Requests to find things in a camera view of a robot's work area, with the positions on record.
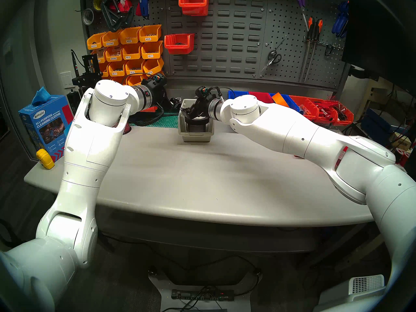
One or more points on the blue cleaning cloth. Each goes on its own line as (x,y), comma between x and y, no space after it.
(40,96)

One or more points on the orange bin labelled M3-12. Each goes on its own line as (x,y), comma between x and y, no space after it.
(116,69)

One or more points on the wooden frame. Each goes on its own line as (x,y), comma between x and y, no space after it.
(380,97)

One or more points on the black soldering pen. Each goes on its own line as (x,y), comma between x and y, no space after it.
(74,59)

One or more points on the black hook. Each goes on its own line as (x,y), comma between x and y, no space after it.
(329,50)

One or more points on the orange bin labelled M3X6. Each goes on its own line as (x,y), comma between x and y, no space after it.
(150,33)

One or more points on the yellow tape roll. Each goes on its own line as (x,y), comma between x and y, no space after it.
(94,3)

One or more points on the grey plastic storage bin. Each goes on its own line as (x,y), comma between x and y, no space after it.
(195,136)

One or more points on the grey louvred wall panel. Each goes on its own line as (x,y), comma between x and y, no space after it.
(227,38)

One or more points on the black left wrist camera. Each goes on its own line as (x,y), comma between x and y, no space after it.
(157,79)

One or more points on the black power strip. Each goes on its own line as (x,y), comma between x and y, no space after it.
(201,295)

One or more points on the black chair base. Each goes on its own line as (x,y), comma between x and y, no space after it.
(9,236)

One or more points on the blue storage bin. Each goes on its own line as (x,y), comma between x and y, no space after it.
(291,101)
(233,93)

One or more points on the red white tool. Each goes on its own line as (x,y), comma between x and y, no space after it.
(123,4)

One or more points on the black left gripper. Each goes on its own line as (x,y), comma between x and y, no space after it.
(159,97)

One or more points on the yellow tape measure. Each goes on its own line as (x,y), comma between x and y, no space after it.
(45,158)

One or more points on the green cutting mat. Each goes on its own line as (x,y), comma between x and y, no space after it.
(169,120)

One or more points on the black scissors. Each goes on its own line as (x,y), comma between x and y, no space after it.
(268,63)

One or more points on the white vented appliance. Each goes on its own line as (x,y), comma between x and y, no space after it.
(364,288)

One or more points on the orange bin labelled M3-6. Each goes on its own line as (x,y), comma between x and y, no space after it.
(152,67)

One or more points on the purple scissors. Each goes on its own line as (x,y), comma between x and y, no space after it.
(303,9)

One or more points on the orange tape roll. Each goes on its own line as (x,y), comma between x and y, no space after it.
(279,98)

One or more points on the orange bin labelled M3-8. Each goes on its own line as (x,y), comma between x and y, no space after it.
(134,67)

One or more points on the red storage bin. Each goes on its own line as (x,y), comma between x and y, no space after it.
(328,119)
(149,109)
(346,118)
(310,113)
(260,96)

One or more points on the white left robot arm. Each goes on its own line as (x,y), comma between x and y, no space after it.
(84,158)

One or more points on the orange bin labelled M3-4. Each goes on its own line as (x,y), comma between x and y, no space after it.
(151,50)

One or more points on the red wall bin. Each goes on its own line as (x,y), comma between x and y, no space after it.
(194,8)
(178,48)

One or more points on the black tape roll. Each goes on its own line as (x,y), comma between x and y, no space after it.
(196,126)

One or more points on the blue spring clamp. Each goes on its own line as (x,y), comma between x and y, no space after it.
(338,23)
(344,8)

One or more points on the orange bin labelled M4-6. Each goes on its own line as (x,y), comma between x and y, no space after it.
(131,51)

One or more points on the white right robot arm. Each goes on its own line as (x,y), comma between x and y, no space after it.
(292,132)

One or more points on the black monitor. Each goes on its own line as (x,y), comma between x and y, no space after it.
(383,28)

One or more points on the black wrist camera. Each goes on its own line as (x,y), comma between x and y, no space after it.
(204,93)
(157,79)

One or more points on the blue cleaning cloths box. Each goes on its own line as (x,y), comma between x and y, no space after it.
(48,129)

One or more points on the blue crate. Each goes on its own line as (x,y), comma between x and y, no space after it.
(377,126)

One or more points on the metal tool holder rail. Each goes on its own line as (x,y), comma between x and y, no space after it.
(336,46)

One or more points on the orange bin labelled M2.5-6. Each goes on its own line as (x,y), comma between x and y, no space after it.
(117,78)

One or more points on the white light switch plate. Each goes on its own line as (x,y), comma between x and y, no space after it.
(67,79)

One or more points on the orange screw bin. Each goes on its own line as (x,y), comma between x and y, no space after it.
(100,56)
(111,39)
(95,42)
(104,70)
(113,53)

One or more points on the orange bin labelled M2.5-5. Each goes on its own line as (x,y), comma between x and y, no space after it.
(134,80)

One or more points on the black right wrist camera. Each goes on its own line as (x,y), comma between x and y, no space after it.
(204,93)

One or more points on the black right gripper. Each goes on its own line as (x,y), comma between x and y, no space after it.
(202,110)

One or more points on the grey tape roll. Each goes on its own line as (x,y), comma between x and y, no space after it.
(83,17)

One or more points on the black cylindrical tools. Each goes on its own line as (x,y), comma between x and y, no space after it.
(74,101)

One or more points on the grey pegboard panel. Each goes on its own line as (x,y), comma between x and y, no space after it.
(292,22)
(159,12)

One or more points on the black bench clamp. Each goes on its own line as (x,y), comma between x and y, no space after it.
(113,17)

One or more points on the black metal stand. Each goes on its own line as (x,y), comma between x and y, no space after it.
(87,75)

